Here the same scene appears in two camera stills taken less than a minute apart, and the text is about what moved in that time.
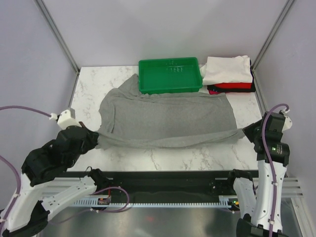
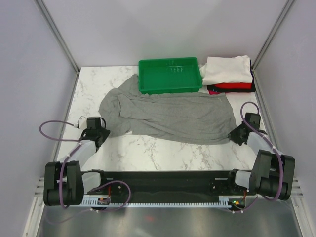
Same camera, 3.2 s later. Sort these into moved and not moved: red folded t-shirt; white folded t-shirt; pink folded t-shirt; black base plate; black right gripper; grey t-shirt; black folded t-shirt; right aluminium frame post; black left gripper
Moved: black left gripper; grey t-shirt; black right gripper
Not moved: black folded t-shirt; black base plate; red folded t-shirt; white folded t-shirt; right aluminium frame post; pink folded t-shirt
